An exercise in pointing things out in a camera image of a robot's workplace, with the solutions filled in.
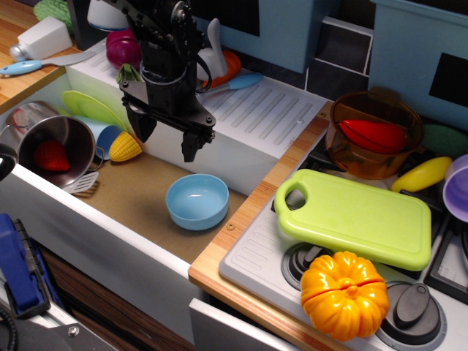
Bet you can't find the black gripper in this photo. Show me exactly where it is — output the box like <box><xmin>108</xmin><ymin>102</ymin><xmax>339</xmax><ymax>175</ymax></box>
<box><xmin>119</xmin><ymin>64</ymin><xmax>216</xmax><ymax>162</ymax></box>

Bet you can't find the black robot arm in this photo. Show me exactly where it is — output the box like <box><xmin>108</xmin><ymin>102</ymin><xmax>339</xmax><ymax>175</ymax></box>
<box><xmin>108</xmin><ymin>1</ymin><xmax>216</xmax><ymax>162</ymax></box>

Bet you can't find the light blue plastic bowl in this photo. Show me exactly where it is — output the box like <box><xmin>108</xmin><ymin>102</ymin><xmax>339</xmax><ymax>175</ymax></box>
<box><xmin>166</xmin><ymin>174</ymin><xmax>230</xmax><ymax>231</ymax></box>

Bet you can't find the yellow toy corn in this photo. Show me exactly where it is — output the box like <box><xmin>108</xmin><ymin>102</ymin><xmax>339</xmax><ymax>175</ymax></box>
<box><xmin>109</xmin><ymin>131</ymin><xmax>143</xmax><ymax>162</ymax></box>

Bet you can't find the light blue plastic cup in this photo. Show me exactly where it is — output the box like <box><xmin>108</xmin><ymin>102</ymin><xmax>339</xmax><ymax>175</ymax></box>
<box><xmin>75</xmin><ymin>116</ymin><xmax>122</xmax><ymax>161</ymax></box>

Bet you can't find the green folded leaf toy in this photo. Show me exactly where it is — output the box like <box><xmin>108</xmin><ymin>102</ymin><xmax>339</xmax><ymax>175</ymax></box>
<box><xmin>116</xmin><ymin>63</ymin><xmax>143</xmax><ymax>84</ymax></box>

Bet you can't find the white toy faucet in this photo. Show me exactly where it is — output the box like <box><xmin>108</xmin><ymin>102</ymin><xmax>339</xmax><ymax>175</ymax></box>
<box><xmin>197</xmin><ymin>18</ymin><xmax>228</xmax><ymax>81</ymax></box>

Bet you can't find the magenta toy onion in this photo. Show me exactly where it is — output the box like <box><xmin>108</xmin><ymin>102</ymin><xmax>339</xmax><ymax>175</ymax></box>
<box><xmin>106</xmin><ymin>29</ymin><xmax>142</xmax><ymax>70</ymax></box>

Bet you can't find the white slotted spatula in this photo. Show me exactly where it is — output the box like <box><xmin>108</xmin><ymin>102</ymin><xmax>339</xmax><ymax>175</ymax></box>
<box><xmin>63</xmin><ymin>171</ymin><xmax>99</xmax><ymax>194</ymax></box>

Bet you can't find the light green plastic plate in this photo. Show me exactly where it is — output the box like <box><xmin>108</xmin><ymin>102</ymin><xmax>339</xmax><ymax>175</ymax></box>
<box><xmin>58</xmin><ymin>90</ymin><xmax>127</xmax><ymax>132</ymax></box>

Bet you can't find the white toy sink unit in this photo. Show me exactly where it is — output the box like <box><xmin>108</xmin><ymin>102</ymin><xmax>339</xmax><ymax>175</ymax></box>
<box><xmin>0</xmin><ymin>38</ymin><xmax>329</xmax><ymax>344</ymax></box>

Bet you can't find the stainless steel pot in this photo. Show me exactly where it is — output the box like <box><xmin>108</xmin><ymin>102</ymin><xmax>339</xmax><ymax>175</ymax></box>
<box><xmin>1</xmin><ymin>101</ymin><xmax>101</xmax><ymax>189</ymax></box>

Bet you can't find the red toy strawberry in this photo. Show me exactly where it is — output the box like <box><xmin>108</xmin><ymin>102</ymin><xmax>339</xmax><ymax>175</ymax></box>
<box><xmin>33</xmin><ymin>140</ymin><xmax>69</xmax><ymax>172</ymax></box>

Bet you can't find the white and blue cup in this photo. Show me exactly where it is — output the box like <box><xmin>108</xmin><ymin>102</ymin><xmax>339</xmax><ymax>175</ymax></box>
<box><xmin>87</xmin><ymin>0</ymin><xmax>128</xmax><ymax>31</ymax></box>

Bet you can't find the white salt shaker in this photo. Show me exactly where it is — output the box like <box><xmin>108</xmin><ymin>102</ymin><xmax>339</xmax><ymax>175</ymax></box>
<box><xmin>10</xmin><ymin>16</ymin><xmax>72</xmax><ymax>62</ymax></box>

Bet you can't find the blue storage bin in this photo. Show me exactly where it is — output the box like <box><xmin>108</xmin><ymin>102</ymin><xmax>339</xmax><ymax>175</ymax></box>
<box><xmin>189</xmin><ymin>0</ymin><xmax>342</xmax><ymax>75</ymax></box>
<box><xmin>369</xmin><ymin>1</ymin><xmax>467</xmax><ymax>129</ymax></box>

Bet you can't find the green toy lettuce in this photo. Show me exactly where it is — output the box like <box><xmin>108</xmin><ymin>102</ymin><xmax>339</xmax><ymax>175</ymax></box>
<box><xmin>33</xmin><ymin>0</ymin><xmax>74</xmax><ymax>35</ymax></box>

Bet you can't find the black stove knob behind pumpkin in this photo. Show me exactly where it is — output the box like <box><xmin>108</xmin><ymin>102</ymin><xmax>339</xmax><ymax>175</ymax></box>
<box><xmin>281</xmin><ymin>243</ymin><xmax>333</xmax><ymax>291</ymax></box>

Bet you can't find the blue clamp device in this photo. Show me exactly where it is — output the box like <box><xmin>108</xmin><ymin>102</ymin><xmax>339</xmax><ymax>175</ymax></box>
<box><xmin>1</xmin><ymin>214</ymin><xmax>50</xmax><ymax>320</ymax></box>

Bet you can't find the transparent brown plastic pot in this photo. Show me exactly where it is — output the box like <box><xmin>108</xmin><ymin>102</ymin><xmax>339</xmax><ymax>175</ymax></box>
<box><xmin>325</xmin><ymin>87</ymin><xmax>424</xmax><ymax>180</ymax></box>

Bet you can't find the green plastic cutting board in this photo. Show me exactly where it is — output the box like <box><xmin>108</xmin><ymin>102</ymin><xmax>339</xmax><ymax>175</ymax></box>
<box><xmin>274</xmin><ymin>169</ymin><xmax>431</xmax><ymax>271</ymax></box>

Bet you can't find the red toy pepper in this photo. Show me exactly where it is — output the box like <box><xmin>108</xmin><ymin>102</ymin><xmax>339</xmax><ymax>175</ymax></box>
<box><xmin>339</xmin><ymin>119</ymin><xmax>406</xmax><ymax>154</ymax></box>

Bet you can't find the orange toy pumpkin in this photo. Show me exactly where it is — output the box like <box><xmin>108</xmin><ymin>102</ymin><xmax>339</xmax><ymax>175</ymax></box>
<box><xmin>301</xmin><ymin>252</ymin><xmax>390</xmax><ymax>341</ymax></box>

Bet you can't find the yellow toy banana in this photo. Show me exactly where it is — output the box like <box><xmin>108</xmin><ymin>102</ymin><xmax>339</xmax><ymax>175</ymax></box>
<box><xmin>391</xmin><ymin>156</ymin><xmax>453</xmax><ymax>192</ymax></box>

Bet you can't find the blue storage bin right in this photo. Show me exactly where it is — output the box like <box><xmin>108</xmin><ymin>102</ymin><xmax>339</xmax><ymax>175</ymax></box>
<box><xmin>369</xmin><ymin>1</ymin><xmax>467</xmax><ymax>129</ymax></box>

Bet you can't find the dark green round sponge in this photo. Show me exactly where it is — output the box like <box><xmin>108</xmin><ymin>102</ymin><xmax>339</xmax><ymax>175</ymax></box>
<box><xmin>422</xmin><ymin>124</ymin><xmax>467</xmax><ymax>157</ymax></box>

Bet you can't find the purple plastic cup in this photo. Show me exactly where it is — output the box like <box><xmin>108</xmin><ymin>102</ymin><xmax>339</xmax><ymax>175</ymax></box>
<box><xmin>442</xmin><ymin>154</ymin><xmax>468</xmax><ymax>222</ymax></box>

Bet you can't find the grey toy stove top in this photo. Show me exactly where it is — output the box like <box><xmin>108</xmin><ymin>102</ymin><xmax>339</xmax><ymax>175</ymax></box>
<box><xmin>218</xmin><ymin>137</ymin><xmax>468</xmax><ymax>351</ymax></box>

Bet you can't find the blue handled utensil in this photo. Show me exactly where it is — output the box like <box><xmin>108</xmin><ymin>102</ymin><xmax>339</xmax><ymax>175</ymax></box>
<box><xmin>200</xmin><ymin>72</ymin><xmax>263</xmax><ymax>97</ymax></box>

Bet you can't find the blue handled butter knife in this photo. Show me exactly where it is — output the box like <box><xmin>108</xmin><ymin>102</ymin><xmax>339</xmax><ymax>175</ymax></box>
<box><xmin>1</xmin><ymin>51</ymin><xmax>96</xmax><ymax>76</ymax></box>

